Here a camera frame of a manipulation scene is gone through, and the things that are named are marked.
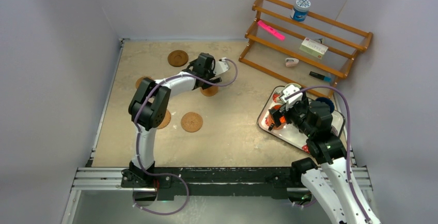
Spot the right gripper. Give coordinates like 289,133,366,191
269,98,315,137

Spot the dark brown wooden coaster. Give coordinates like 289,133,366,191
167,50,189,67

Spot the woven rattan coaster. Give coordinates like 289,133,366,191
157,109,171,129
181,112,203,133

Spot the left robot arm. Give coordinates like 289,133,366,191
128,53,237,187

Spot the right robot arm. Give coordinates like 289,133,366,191
267,83,381,223

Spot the orange mug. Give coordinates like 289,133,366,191
265,105,287,131

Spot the light green mug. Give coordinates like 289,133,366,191
275,83,303,105

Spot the strawberry print tray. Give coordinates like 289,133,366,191
257,86,346,154

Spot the dark grey mug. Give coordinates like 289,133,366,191
315,97,335,113

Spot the black blue marker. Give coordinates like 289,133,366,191
309,71,332,83

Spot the wooden tiered shelf rack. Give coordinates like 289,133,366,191
239,0,373,88

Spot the green white box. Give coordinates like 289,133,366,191
299,37,328,59

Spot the pink highlighter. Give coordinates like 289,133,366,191
257,20,285,41

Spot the blue white jar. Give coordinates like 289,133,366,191
290,0,311,22

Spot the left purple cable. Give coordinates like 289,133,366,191
132,57,239,216

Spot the black aluminium mounting rail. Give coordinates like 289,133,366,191
61,166,381,224

